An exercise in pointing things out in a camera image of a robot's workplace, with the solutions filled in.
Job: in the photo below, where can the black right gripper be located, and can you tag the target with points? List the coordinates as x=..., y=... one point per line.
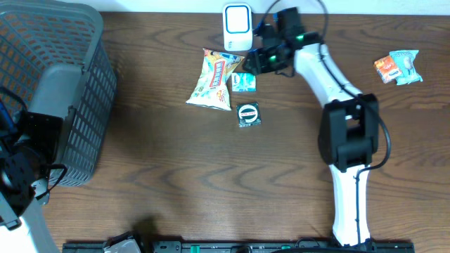
x=254, y=61

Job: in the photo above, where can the teal tissue pack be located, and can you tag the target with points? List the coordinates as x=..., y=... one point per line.
x=243, y=82

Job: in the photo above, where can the dark green ointment box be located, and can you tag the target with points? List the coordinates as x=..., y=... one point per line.
x=248, y=115

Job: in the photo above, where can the yellow white snack bag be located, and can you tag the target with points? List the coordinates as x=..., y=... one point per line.
x=211, y=90

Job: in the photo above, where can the orange tissue pack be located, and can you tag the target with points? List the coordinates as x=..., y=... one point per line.
x=387, y=69

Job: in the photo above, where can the teal wet wipe packet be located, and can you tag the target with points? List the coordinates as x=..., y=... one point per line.
x=404, y=60

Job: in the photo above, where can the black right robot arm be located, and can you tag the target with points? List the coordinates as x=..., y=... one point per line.
x=348, y=133

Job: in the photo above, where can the white barcode scanner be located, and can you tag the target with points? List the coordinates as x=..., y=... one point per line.
x=237, y=27

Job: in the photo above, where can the dark grey plastic basket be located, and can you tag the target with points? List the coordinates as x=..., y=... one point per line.
x=52, y=56

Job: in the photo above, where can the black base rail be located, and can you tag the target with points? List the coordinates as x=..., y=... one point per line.
x=303, y=245

